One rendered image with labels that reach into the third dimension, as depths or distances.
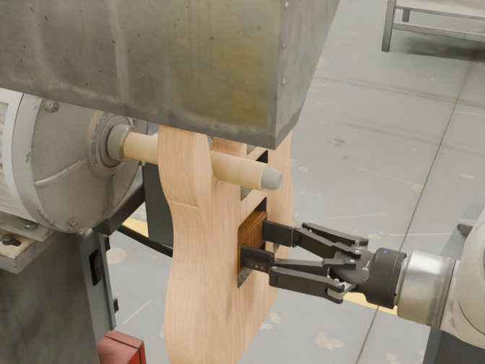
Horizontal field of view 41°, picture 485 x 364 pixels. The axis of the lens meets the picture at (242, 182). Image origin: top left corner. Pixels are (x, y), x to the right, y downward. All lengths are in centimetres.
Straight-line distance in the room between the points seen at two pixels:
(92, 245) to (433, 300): 66
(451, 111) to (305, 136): 89
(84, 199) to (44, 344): 39
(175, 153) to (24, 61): 18
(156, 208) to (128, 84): 58
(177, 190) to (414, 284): 31
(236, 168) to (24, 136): 23
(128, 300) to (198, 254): 166
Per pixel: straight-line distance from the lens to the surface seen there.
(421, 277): 82
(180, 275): 78
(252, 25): 48
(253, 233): 89
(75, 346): 123
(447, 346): 170
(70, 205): 80
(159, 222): 114
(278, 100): 50
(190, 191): 70
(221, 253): 81
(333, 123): 354
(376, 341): 229
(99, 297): 130
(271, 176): 72
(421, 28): 446
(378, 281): 83
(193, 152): 68
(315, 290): 82
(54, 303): 112
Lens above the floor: 165
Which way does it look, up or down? 33 degrees down
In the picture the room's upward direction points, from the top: straight up
